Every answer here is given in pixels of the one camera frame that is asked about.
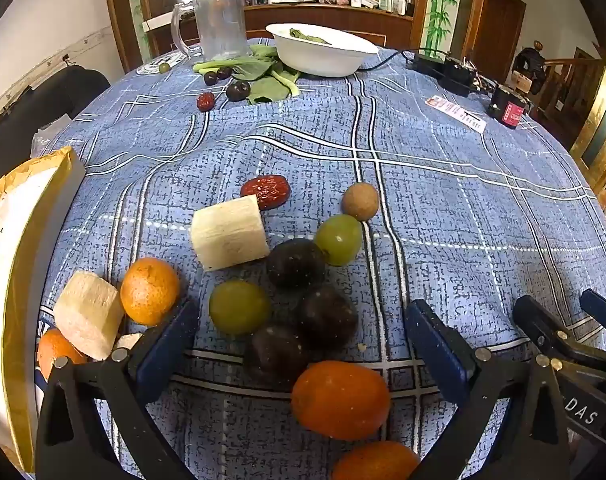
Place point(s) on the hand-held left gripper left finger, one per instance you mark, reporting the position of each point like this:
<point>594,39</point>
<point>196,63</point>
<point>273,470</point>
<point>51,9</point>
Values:
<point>165,355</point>

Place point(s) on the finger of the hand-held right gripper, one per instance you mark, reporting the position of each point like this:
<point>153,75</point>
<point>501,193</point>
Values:
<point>538,322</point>
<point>600,307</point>

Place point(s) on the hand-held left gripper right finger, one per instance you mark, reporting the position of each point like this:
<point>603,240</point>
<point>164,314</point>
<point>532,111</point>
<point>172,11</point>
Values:
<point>435,350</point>

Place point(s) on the pale peeled sugarcane chunk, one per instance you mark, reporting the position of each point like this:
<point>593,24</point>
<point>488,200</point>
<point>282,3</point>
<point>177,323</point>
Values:
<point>128,341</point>
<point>228,232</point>
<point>88,315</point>

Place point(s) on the small orange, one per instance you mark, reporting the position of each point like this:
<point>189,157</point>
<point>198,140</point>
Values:
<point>375,462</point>
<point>53,350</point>
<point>149,291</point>
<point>340,400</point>

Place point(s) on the large dark grape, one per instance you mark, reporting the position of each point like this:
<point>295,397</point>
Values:
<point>328,317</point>
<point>295,264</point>
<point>277,357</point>

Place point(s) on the white foam tray yellow tape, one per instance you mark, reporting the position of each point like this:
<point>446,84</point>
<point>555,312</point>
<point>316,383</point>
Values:
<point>8,270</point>

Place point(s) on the large green grape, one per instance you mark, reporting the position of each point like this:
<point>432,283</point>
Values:
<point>239,307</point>
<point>339,240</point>

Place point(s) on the brown longan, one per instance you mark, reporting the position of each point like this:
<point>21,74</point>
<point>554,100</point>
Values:
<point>360,202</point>

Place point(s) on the large red date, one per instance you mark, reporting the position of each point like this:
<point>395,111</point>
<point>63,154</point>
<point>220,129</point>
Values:
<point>267,191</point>

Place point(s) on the black battery red label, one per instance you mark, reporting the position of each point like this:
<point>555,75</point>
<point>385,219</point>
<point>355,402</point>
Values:
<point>508,107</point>

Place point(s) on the wooden stair railing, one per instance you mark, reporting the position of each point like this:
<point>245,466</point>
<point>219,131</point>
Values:
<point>573,90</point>

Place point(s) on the white red paper slip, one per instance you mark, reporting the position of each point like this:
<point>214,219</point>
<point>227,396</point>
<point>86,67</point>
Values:
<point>455,112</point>

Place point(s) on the clear plastic bag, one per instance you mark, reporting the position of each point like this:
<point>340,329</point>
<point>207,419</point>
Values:
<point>50,135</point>

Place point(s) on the dark figurine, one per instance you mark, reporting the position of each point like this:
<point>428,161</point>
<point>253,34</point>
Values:
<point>529,65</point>

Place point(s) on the small red date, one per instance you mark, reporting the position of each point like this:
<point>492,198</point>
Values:
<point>206,101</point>

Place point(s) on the black power adapter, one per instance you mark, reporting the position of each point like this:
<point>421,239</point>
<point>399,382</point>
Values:
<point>457,76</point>
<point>425,64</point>

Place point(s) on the small dark grape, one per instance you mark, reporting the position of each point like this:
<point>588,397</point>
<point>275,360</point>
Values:
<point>211,78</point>
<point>238,90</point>
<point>224,72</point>

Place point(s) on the black sofa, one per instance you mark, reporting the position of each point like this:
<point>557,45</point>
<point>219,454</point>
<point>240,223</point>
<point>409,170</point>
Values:
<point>43,105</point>

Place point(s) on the green leafy vegetable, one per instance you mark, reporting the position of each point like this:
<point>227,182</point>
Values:
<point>263,72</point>

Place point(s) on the wooden door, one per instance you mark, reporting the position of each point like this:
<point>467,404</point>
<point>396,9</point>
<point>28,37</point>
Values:
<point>498,25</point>

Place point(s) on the white bowl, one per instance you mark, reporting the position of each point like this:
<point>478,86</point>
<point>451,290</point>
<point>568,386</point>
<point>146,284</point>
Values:
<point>318,57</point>

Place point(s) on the bamboo painted pillar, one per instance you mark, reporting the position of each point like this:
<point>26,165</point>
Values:
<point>440,5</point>

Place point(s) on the flat white box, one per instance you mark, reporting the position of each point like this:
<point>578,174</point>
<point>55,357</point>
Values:
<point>158,22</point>

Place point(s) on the clear glass mug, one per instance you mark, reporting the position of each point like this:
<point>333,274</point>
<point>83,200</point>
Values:
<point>222,25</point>

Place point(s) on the green leaf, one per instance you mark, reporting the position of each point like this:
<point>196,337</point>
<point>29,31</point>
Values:
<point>308,36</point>

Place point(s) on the wooden cabinet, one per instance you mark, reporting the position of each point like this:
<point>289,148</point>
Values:
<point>333,15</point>

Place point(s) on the gold picture frame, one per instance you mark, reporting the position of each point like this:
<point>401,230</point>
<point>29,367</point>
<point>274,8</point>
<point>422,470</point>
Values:
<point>595,120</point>

